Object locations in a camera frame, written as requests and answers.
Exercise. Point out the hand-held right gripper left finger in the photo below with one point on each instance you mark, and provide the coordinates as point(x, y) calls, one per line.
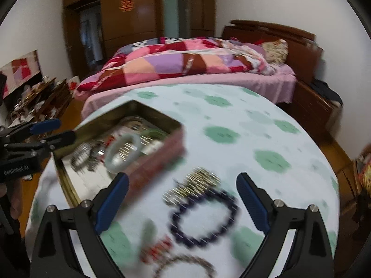
point(111, 205)

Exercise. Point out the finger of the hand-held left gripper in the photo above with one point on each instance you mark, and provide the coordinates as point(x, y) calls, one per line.
point(46, 126)
point(62, 139)

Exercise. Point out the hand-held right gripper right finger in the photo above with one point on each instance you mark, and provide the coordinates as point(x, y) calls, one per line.
point(252, 204)

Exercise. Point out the pale jade bangle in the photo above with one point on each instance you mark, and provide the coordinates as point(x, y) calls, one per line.
point(110, 157)

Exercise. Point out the metal tin box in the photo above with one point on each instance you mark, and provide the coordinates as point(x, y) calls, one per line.
point(156, 162)

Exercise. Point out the person's left hand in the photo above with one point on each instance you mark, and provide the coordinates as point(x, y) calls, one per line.
point(16, 197)

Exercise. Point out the cluttered wooden cabinet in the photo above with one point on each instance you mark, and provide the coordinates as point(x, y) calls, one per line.
point(55, 98)

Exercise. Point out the red and white bag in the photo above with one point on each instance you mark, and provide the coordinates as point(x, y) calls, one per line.
point(73, 84)

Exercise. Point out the wicker chair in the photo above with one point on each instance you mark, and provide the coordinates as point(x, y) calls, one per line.
point(352, 185)

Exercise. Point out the wooden nightstand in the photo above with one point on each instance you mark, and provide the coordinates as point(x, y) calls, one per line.
point(310, 107)

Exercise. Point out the colourful patterned cushion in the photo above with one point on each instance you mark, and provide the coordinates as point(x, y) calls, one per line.
point(365, 173)

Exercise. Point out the bed with pink sheet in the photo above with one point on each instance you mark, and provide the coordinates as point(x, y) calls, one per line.
point(232, 78)

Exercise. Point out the wooden wardrobe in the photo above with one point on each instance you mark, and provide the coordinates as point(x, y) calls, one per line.
point(130, 26)

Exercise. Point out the patchwork quilt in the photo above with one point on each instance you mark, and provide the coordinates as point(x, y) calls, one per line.
point(174, 63)

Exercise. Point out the dark clothes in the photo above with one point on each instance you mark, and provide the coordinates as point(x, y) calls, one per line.
point(327, 91)

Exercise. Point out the floral pillow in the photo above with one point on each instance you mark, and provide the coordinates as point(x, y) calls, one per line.
point(275, 50)

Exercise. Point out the wooden bed headboard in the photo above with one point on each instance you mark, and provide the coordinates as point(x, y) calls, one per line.
point(301, 49)

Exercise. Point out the red paper wall decoration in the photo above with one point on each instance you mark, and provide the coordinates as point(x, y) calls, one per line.
point(126, 5)

